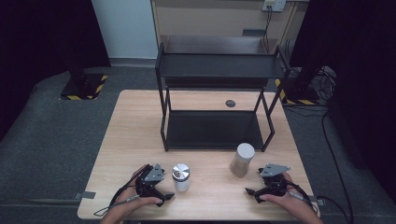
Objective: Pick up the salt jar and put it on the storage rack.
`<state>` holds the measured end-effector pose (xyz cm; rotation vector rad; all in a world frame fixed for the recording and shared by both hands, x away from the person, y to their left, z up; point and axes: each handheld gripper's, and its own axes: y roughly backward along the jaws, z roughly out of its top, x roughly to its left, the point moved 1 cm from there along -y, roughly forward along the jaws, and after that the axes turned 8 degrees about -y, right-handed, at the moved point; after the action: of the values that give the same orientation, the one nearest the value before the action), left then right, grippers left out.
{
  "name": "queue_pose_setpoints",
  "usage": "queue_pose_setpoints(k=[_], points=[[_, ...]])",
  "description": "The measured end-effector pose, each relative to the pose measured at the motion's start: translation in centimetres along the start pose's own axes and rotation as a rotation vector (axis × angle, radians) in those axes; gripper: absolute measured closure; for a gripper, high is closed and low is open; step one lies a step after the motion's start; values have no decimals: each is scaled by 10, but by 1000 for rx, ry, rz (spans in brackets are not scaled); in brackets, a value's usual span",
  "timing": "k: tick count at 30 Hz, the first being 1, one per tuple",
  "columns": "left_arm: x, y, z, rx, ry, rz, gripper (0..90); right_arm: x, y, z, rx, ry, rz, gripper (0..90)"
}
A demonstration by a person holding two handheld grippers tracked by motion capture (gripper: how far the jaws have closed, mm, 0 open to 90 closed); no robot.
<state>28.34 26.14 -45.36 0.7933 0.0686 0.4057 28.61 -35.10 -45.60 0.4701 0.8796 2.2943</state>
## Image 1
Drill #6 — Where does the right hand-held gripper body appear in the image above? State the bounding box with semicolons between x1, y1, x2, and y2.
257;163;291;198

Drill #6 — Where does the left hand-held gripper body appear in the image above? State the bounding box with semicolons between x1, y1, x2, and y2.
134;163;166;198

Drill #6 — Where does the white-lidded glass jar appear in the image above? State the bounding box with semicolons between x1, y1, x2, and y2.
229;142;256;178

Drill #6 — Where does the person's right hand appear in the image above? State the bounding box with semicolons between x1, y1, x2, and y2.
260;172;309;216

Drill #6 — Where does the person's left hand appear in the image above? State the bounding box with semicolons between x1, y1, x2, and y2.
113;164;163;218

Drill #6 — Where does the silver-lidded white jar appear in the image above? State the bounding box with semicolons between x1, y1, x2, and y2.
171;162;191;193

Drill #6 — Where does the black stand with striped base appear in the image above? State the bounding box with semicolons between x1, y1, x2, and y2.
59;46;109;101
274;59;321;106

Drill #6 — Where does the black metal two-tier rack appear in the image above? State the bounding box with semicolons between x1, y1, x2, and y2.
154;42;292;153

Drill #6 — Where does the black curtain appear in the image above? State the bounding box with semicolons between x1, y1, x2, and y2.
0;0;112;143
290;0;396;195

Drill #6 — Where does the beige wooden cabinet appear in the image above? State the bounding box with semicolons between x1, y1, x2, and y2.
151;0;310;56

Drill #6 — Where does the right hand-held gripper cable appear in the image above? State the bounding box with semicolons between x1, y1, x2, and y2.
285;180;320;216

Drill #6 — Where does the hand-held gripper cable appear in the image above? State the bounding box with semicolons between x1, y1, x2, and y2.
285;180;320;216
92;166;149;217

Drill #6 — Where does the left hand-held gripper cable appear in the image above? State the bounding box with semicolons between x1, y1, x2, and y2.
92;166;149;217

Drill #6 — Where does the long black floor cable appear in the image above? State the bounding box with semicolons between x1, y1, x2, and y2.
317;110;355;224

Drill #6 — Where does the tangle of black cables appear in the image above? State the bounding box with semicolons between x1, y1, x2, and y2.
312;65;338;102

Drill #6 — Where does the black socket cable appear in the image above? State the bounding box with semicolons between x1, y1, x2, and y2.
262;6;273;53

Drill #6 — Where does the white wall power socket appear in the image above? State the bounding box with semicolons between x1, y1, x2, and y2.
262;0;287;13

